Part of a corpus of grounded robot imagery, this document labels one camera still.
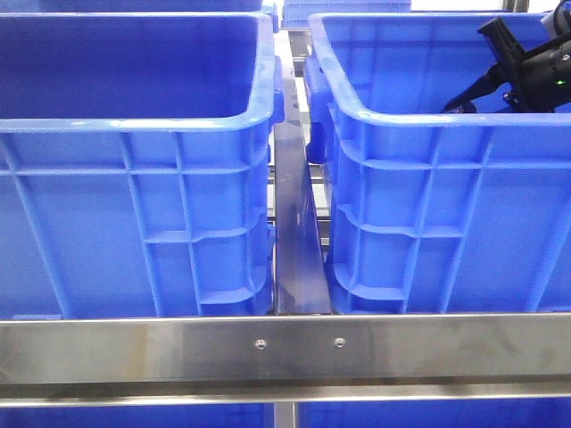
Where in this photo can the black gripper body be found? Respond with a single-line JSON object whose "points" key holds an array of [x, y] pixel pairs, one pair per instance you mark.
{"points": [[539, 79]]}

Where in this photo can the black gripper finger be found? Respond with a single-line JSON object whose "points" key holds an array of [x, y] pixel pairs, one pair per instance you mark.
{"points": [[463, 103]]}

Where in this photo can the blue plastic bin with buttons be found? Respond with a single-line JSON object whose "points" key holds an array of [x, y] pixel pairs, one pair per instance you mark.
{"points": [[135, 162]]}

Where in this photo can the blue plastic bin behind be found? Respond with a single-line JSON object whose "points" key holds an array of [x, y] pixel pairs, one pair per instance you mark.
{"points": [[434, 212]]}

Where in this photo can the blue crate far back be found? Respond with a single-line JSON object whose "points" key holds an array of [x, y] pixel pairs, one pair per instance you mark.
{"points": [[297, 13]]}

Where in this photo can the metal centre divider bar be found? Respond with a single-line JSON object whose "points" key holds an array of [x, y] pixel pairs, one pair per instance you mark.
{"points": [[301, 284]]}

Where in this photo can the blue bin lower right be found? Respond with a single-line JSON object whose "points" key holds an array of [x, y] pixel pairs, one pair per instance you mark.
{"points": [[550, 412]]}

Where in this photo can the blue bin lower left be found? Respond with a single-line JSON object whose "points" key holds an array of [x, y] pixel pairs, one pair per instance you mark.
{"points": [[216, 415]]}

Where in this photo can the stainless steel front rail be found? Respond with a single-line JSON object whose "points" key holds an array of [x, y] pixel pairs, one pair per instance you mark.
{"points": [[197, 360]]}

